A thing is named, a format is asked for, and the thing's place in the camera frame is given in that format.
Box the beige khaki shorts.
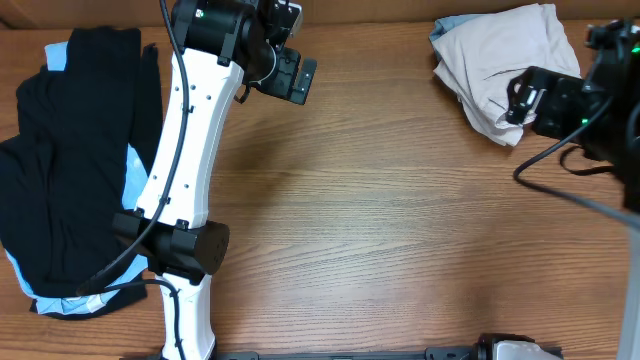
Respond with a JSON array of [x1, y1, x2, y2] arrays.
[[430, 3, 580, 146]]

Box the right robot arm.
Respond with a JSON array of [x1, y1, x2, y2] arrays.
[[506, 18, 639, 359]]

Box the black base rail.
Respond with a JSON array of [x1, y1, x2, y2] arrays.
[[119, 332, 565, 360]]

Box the black garment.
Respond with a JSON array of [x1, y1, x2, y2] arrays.
[[1, 27, 162, 298]]

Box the folded light blue jeans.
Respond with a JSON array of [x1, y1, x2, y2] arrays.
[[429, 14, 480, 42]]

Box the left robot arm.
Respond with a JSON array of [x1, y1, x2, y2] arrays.
[[113, 0, 317, 359]]

